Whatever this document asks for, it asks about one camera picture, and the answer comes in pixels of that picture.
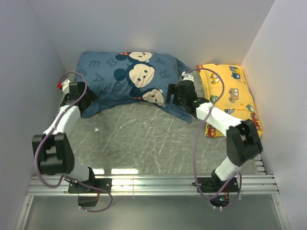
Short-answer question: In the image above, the blue cartoon mouse pillowcase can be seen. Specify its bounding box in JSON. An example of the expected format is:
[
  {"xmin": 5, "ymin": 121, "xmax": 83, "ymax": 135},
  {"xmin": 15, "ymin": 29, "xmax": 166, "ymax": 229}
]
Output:
[{"xmin": 74, "ymin": 51, "xmax": 192, "ymax": 123}]

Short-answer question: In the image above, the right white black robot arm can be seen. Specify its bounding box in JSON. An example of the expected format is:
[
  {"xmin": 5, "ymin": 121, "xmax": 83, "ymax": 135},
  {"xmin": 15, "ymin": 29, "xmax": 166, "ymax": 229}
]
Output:
[{"xmin": 166, "ymin": 80, "xmax": 263, "ymax": 192}]

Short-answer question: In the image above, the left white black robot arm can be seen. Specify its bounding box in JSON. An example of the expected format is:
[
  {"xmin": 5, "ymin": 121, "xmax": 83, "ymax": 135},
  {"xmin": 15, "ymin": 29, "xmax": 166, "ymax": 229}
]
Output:
[{"xmin": 32, "ymin": 82, "xmax": 97, "ymax": 193}]

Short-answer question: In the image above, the yellow car print pillow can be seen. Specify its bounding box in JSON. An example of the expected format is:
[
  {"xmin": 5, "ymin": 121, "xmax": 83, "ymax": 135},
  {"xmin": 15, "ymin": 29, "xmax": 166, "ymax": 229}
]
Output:
[{"xmin": 197, "ymin": 64, "xmax": 263, "ymax": 137}]

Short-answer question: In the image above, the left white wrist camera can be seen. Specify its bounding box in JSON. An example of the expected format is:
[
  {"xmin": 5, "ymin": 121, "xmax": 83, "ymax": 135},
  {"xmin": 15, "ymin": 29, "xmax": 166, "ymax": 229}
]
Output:
[{"xmin": 57, "ymin": 79, "xmax": 71, "ymax": 94}]

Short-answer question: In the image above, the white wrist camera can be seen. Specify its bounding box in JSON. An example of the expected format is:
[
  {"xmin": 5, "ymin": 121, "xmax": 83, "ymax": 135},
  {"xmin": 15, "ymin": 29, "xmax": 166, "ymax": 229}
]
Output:
[
  {"xmin": 181, "ymin": 71, "xmax": 194, "ymax": 82},
  {"xmin": 57, "ymin": 79, "xmax": 71, "ymax": 94}
]

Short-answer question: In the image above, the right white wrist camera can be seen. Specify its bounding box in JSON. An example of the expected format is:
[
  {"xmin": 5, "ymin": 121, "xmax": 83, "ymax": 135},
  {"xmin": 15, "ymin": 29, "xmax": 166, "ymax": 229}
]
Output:
[{"xmin": 181, "ymin": 71, "xmax": 194, "ymax": 82}]

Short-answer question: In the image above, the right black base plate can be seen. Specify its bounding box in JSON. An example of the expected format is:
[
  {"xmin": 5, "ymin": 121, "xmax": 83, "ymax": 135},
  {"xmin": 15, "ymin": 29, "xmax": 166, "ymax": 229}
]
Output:
[{"xmin": 197, "ymin": 177, "xmax": 239, "ymax": 193}]

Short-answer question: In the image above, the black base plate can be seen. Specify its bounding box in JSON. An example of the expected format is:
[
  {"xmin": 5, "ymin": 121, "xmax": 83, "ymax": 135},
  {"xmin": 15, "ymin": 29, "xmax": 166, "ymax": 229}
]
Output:
[
  {"xmin": 197, "ymin": 177, "xmax": 239, "ymax": 193},
  {"xmin": 68, "ymin": 178, "xmax": 112, "ymax": 194}
]

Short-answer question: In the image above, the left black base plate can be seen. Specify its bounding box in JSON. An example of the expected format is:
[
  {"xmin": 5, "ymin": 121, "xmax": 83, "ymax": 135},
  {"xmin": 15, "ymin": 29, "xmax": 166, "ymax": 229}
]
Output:
[{"xmin": 68, "ymin": 178, "xmax": 112, "ymax": 194}]

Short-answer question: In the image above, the aluminium mounting rail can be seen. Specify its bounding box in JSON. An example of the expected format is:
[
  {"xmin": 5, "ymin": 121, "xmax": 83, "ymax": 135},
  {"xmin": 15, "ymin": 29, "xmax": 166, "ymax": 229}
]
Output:
[{"xmin": 26, "ymin": 174, "xmax": 279, "ymax": 196}]

